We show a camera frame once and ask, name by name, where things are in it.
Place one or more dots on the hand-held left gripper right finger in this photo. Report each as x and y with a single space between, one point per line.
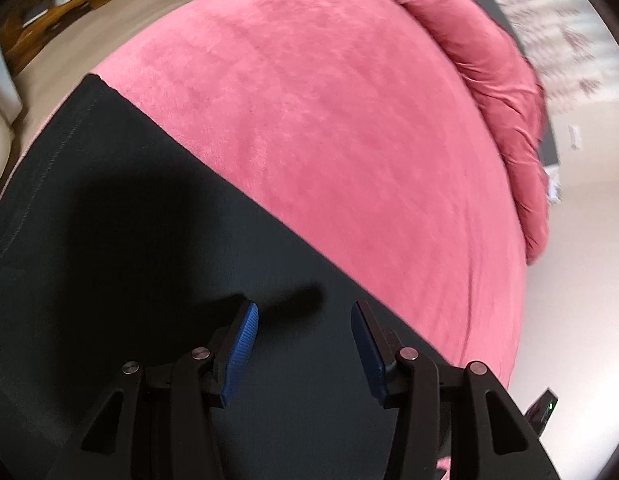
367 355

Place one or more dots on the patterned curtain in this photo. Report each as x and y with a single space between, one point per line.
554 25

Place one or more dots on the pink fleece blanket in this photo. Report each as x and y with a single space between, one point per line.
314 135

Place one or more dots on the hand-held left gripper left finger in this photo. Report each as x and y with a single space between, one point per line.
239 350

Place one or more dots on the pink rolled duvet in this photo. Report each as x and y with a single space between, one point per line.
489 85

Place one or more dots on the white wall socket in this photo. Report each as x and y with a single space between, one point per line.
576 138

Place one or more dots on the black pants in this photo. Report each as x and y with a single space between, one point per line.
139 235

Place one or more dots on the dark flat book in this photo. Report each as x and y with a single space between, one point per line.
35 16

